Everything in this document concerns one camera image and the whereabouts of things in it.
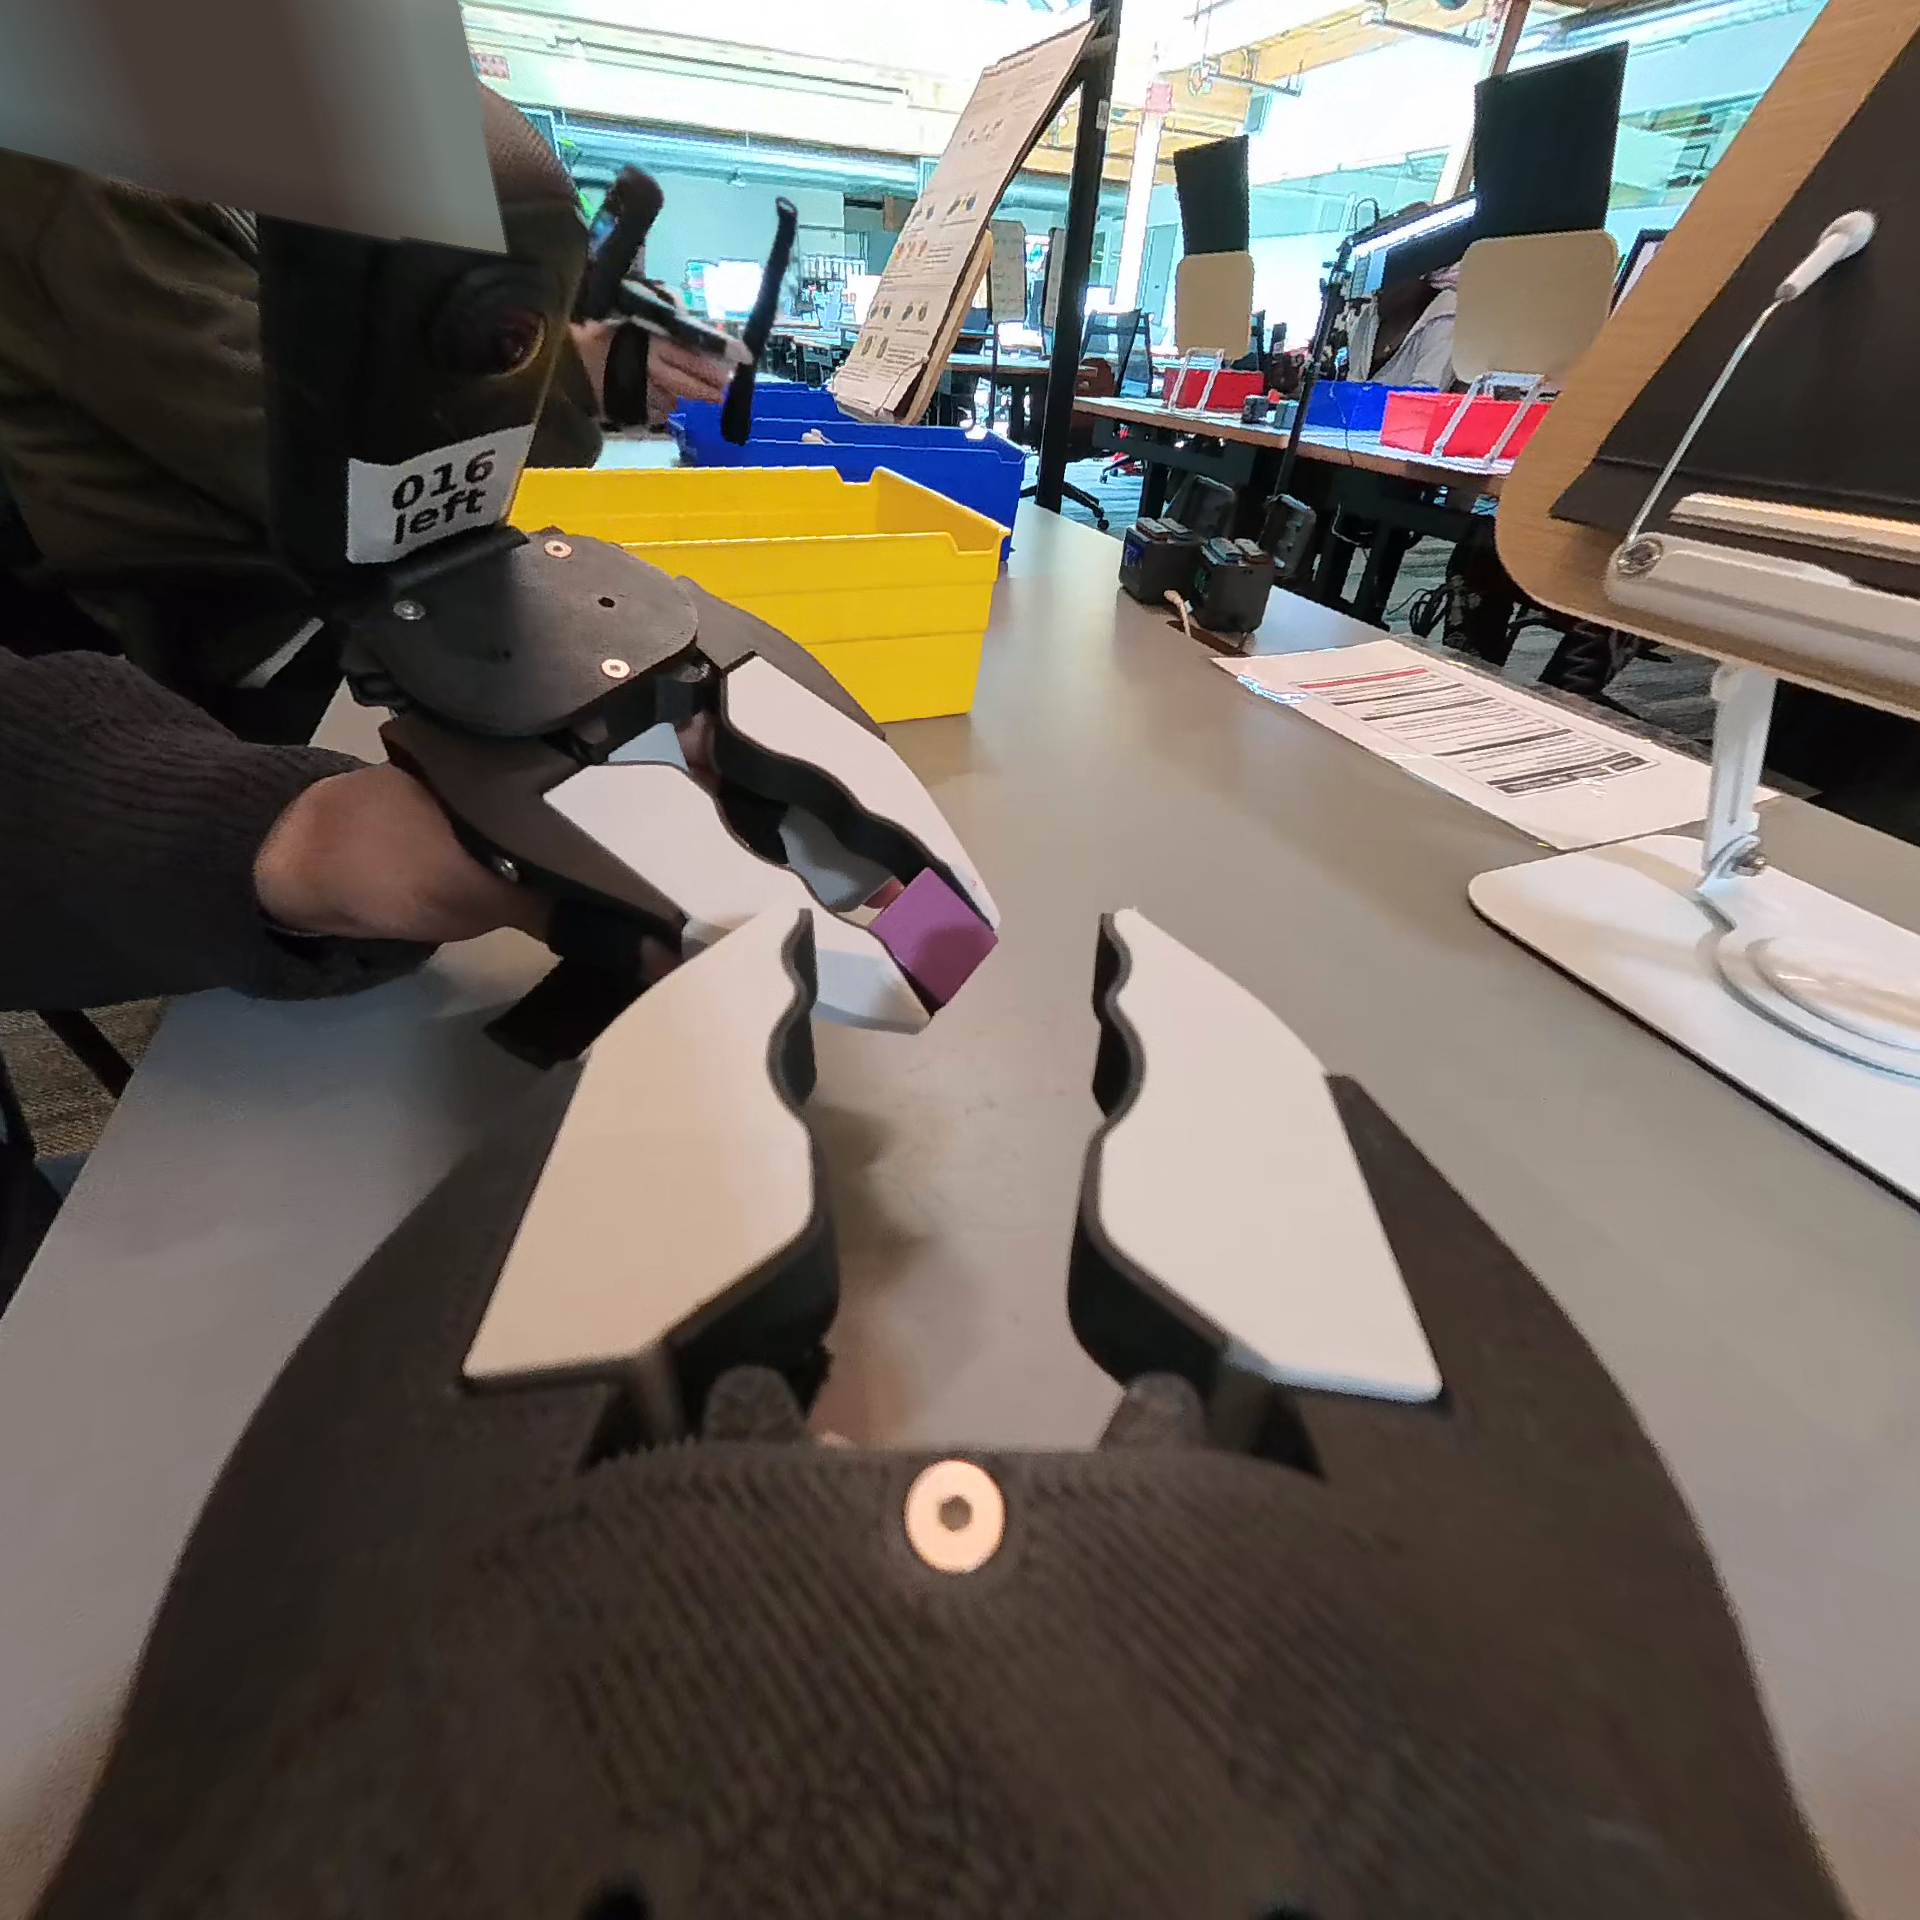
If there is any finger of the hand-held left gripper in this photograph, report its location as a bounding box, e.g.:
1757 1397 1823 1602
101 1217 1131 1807
544 757 934 1039
682 593 1004 940

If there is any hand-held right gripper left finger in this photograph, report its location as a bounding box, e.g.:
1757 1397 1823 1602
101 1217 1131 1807
462 908 840 1442

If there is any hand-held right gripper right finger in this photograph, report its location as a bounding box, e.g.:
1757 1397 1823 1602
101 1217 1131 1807
1067 908 1444 1450

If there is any yellow plastic bin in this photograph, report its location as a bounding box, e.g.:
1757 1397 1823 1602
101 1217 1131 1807
508 463 1011 725

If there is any purple cube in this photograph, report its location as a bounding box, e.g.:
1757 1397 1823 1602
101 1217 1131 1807
870 872 999 1010

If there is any person's left hand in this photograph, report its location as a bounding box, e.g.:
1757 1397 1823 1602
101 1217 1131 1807
255 767 558 946

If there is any white tablet stand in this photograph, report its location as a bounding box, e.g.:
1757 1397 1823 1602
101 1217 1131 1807
1469 211 1920 1202

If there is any black pole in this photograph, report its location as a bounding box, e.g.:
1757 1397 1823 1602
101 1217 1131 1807
1035 0 1125 512

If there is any cardboard sign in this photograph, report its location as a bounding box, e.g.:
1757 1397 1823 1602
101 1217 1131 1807
830 17 1103 426

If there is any printed paper sheet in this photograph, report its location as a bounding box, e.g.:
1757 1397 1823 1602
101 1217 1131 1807
1212 639 1778 853

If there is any long wooden top table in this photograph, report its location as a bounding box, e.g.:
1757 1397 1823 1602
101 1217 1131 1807
1071 394 1517 601

